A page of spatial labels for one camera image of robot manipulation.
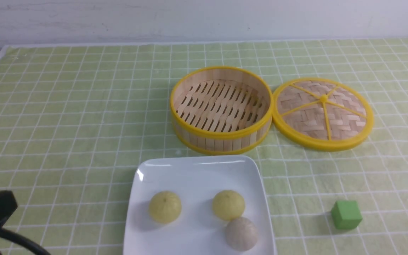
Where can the yellow steamed bun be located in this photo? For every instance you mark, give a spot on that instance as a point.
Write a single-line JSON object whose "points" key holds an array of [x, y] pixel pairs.
{"points": [[228, 205], [165, 207]]}

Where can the white square plate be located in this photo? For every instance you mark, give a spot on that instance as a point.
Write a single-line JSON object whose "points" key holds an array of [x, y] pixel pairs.
{"points": [[196, 181]]}

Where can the grey brown steamed bun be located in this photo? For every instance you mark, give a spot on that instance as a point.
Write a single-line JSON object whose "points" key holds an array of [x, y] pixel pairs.
{"points": [[241, 234]]}

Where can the yellow rimmed bamboo steamer basket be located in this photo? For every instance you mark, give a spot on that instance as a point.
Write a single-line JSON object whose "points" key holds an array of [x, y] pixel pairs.
{"points": [[221, 110]]}

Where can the yellow rimmed bamboo steamer lid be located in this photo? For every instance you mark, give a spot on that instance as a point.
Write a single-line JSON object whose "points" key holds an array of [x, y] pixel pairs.
{"points": [[322, 114]]}

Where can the green checkered tablecloth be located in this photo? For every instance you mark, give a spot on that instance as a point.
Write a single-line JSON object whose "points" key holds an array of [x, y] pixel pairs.
{"points": [[76, 121]]}

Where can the green cube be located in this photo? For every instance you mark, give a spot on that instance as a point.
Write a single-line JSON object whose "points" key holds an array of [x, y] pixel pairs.
{"points": [[346, 214]]}

